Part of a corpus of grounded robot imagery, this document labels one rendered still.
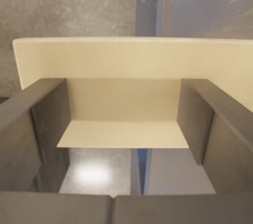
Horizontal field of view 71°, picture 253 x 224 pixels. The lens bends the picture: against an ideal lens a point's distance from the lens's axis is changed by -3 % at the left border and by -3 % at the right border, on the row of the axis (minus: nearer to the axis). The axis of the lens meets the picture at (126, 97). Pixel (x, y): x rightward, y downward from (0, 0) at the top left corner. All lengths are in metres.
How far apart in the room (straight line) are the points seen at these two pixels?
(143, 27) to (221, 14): 0.74
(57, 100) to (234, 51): 0.18
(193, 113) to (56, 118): 0.12
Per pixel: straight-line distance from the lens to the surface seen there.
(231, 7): 0.23
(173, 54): 0.19
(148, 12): 0.95
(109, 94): 0.19
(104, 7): 1.25
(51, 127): 0.16
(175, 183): 0.31
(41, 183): 1.22
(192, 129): 0.17
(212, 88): 0.17
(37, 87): 0.18
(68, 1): 1.30
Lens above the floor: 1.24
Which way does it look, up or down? 68 degrees down
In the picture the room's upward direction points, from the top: 179 degrees counter-clockwise
